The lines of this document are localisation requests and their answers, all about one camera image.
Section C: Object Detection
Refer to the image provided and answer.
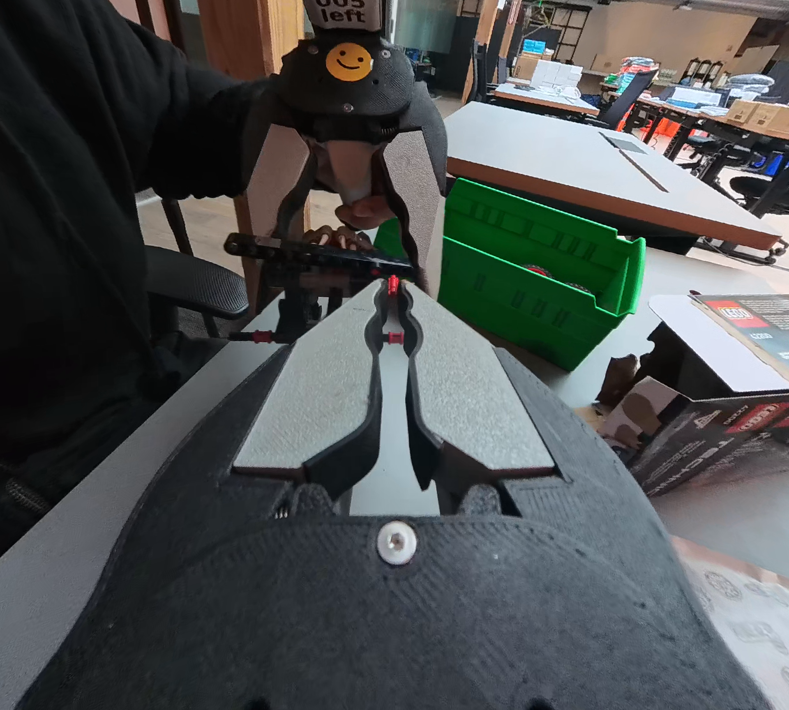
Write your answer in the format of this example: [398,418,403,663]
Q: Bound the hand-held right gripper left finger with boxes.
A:
[233,279,386,503]

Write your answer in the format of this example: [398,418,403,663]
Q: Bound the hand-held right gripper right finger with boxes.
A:
[399,281,556,492]

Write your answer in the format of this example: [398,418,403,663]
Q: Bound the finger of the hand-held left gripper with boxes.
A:
[379,129,443,293]
[245,124,315,258]

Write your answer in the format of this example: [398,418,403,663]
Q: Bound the long black toy beam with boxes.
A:
[223,232,416,281]

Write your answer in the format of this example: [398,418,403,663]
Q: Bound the grey red toy brick model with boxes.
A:
[223,226,434,348]

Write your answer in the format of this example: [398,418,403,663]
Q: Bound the person's left forearm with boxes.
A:
[132,38,279,201]

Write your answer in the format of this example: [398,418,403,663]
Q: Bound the cardboard toy set box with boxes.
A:
[595,291,789,499]

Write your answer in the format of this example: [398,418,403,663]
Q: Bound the person's left hand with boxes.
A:
[336,194,397,233]

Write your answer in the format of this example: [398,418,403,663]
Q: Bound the green plastic bin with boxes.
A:
[375,177,648,373]

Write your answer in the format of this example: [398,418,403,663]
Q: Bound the black mesh chair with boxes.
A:
[143,244,251,320]

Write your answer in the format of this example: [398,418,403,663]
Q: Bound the grey desk wood edge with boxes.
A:
[444,101,784,256]

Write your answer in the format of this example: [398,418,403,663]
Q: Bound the stack of white boxes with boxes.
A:
[529,59,584,90]

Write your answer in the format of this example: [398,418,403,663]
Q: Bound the person's black jacket torso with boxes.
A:
[0,0,249,558]

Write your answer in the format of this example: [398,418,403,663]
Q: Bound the black office chair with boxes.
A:
[597,68,660,133]

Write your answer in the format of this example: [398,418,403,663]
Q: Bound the long work table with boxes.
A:
[628,95,789,164]

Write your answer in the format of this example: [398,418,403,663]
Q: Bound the patterned paper bag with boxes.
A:
[671,536,789,710]

